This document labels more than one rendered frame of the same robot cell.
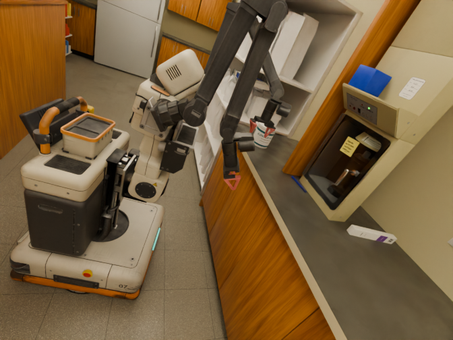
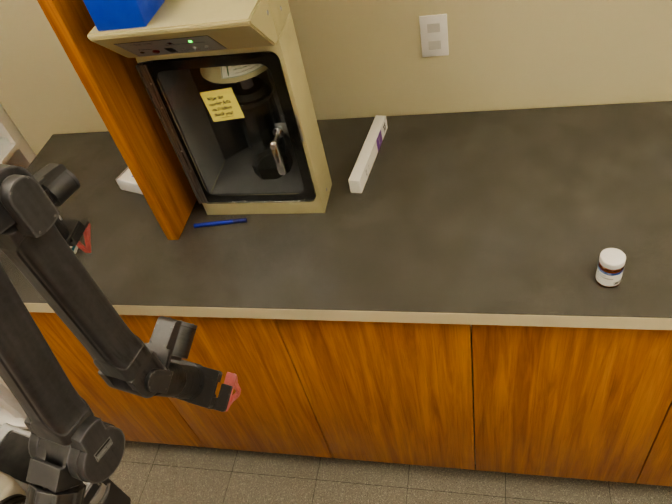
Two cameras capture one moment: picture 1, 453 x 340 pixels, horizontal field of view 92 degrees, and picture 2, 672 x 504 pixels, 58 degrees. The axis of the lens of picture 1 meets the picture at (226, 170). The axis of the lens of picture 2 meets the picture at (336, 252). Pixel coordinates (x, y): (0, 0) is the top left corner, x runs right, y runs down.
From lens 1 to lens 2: 52 cm
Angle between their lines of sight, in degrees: 38
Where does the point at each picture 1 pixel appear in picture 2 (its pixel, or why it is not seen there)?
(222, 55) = (23, 350)
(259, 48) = (50, 256)
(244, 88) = (99, 315)
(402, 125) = (267, 26)
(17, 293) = not seen: outside the picture
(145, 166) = not seen: outside the picture
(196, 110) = (99, 447)
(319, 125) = (127, 121)
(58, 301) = not seen: outside the picture
